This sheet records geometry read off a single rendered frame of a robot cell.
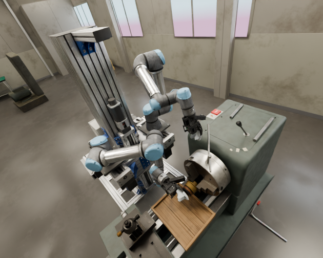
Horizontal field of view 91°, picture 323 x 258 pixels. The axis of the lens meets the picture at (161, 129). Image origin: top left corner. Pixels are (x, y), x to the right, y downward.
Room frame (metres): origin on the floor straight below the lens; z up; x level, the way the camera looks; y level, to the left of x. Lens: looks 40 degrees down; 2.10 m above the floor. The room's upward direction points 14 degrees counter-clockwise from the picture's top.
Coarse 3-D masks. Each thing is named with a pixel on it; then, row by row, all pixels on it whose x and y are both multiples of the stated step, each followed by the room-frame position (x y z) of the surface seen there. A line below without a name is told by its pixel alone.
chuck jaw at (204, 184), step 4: (204, 180) 0.56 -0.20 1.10; (200, 184) 0.54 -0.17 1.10; (204, 184) 0.53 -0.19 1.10; (208, 184) 0.53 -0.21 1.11; (200, 188) 0.52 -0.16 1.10; (204, 188) 0.51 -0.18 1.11; (208, 188) 0.50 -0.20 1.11; (212, 188) 0.49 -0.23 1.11; (216, 188) 0.49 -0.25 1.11; (220, 188) 0.49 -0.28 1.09; (212, 192) 0.47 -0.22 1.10
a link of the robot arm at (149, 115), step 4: (148, 104) 1.22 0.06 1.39; (144, 108) 1.19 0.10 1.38; (148, 108) 1.17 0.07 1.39; (144, 112) 1.16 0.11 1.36; (148, 112) 1.14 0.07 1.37; (152, 112) 1.14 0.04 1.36; (156, 112) 1.15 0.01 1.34; (148, 116) 1.14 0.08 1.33; (152, 116) 1.14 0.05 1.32; (156, 116) 1.15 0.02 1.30; (148, 120) 1.14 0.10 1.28; (152, 120) 1.14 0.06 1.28
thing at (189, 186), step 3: (186, 183) 0.57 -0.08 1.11; (189, 183) 0.56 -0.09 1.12; (192, 183) 0.55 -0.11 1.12; (195, 183) 0.55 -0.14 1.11; (186, 186) 0.55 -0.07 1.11; (189, 186) 0.54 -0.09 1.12; (192, 186) 0.53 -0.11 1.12; (195, 186) 0.53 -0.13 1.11; (183, 189) 0.54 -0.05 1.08; (186, 189) 0.52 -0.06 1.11; (189, 189) 0.52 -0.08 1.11; (192, 189) 0.52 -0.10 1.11; (195, 189) 0.52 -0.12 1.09; (186, 192) 0.53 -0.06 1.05; (189, 192) 0.50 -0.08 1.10; (192, 192) 0.51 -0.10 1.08; (189, 195) 0.50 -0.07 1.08
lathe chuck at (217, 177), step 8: (192, 160) 0.65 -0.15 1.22; (200, 160) 0.63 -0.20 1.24; (200, 168) 0.60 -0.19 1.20; (208, 168) 0.56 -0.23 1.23; (216, 168) 0.56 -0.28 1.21; (208, 176) 0.54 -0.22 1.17; (216, 176) 0.52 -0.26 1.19; (224, 176) 0.53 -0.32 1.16; (216, 184) 0.49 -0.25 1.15; (224, 184) 0.50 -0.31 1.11; (208, 192) 0.54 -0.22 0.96; (216, 192) 0.49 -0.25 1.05
